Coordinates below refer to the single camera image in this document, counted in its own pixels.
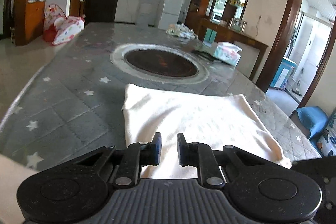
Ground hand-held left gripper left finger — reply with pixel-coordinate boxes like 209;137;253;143
70;132;162;189

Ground butterfly printed blanket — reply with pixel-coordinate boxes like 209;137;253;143
316;111;336;157

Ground white water dispenser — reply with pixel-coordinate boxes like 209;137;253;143
136;0;156;27

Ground patterned baby play tent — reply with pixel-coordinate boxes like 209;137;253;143
43;4;85;45

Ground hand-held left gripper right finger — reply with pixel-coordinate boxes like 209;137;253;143
177;133;265;189

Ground person's white fleece clothing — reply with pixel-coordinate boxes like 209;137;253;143
0;154;40;224

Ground glass jars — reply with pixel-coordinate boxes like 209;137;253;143
228;18;248;31

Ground grey star tablecloth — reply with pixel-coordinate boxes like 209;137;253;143
0;22;323;182

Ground dark wooden door frame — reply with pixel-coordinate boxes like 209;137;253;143
256;0;336;109

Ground patterned cloth pile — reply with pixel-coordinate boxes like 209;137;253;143
167;23;198;39

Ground black flat remote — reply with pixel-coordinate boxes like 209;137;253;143
192;49;223;63

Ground round black induction cooktop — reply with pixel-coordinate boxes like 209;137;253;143
110;43;209;83

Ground white refrigerator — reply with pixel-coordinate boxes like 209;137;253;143
157;0;187;30

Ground small wooden cabinet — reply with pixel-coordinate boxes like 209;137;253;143
70;0;84;18

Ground cream cloth garment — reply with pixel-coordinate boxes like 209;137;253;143
121;84;292;179

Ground tissue pack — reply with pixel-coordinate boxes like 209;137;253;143
212;42;242;66

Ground blue cloth chair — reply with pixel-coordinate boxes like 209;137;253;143
290;106;328;140

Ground blue and white box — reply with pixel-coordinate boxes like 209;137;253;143
270;56;297;89

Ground teal box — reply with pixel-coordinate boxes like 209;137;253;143
203;28;218;43

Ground wooden side desk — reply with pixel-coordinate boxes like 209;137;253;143
199;17;269;81

